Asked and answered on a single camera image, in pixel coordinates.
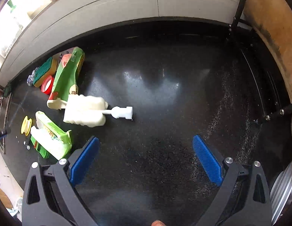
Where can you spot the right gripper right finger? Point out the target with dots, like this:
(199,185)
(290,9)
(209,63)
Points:
(243,193)

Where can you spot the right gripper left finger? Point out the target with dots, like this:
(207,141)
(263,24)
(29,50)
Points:
(50,197)

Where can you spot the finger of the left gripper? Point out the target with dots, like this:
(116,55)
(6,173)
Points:
(4,133)

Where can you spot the green snack carton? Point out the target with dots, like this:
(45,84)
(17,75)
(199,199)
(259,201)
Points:
(57,142)

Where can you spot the red jar lid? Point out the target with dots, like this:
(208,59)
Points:
(47,85)

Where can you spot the green yellow sponge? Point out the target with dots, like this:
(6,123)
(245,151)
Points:
(48,68)

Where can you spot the green white juice carton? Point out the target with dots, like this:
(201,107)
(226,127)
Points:
(65,81)

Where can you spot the silver pill blister pack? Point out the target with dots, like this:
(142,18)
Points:
(31,77)

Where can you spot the yellow small lid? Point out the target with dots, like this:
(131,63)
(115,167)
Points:
(26,126)

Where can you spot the ribbed silver metal can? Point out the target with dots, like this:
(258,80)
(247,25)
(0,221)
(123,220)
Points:
(281,193)

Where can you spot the dark green cloth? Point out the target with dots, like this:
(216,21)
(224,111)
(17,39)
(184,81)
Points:
(7,89)

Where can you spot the black metal rack frame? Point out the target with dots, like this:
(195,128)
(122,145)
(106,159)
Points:
(262,29)

